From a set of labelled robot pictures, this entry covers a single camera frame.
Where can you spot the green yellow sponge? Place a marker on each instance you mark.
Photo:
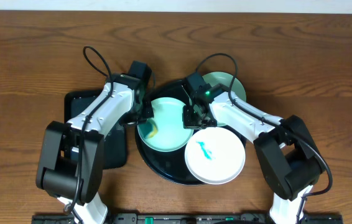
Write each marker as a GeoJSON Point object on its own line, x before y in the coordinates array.
{"type": "Point", "coordinates": [150, 129]}

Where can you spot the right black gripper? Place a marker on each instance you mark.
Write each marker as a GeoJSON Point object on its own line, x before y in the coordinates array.
{"type": "Point", "coordinates": [188, 122]}

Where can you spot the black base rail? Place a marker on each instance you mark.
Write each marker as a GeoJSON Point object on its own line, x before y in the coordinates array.
{"type": "Point", "coordinates": [132, 218]}

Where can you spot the white plate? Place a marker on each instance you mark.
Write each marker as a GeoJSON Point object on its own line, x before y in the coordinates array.
{"type": "Point", "coordinates": [215, 155]}

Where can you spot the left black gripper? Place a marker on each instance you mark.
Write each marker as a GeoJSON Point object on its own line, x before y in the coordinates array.
{"type": "Point", "coordinates": [146, 112]}

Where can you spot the pale green plate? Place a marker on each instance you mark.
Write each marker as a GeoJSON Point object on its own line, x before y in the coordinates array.
{"type": "Point", "coordinates": [225, 82]}

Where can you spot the black rectangular tray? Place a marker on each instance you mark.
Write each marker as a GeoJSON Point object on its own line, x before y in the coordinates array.
{"type": "Point", "coordinates": [115, 143]}

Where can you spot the black round tray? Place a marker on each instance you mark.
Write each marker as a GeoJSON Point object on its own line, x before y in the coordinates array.
{"type": "Point", "coordinates": [171, 165]}

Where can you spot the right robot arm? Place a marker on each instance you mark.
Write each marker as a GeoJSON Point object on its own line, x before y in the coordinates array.
{"type": "Point", "coordinates": [290, 161]}

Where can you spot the mint green plate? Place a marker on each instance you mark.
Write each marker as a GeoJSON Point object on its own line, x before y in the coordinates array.
{"type": "Point", "coordinates": [171, 134]}

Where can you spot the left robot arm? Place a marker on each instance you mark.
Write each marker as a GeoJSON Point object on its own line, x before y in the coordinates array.
{"type": "Point", "coordinates": [72, 155]}

